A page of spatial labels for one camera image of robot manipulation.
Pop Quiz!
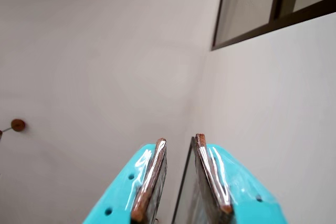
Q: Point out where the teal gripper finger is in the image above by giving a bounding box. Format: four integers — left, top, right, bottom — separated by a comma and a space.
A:
194, 133, 287, 224
82, 137, 169, 224

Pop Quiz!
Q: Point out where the black framed picture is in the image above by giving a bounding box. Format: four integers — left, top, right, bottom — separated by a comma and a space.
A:
172, 136, 211, 224

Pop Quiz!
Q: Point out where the dark framed window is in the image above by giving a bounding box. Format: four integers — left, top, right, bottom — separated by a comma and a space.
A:
211, 0, 336, 51

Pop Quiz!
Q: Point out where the round wooden wall knob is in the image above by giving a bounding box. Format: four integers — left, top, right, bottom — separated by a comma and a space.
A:
0, 118, 26, 140

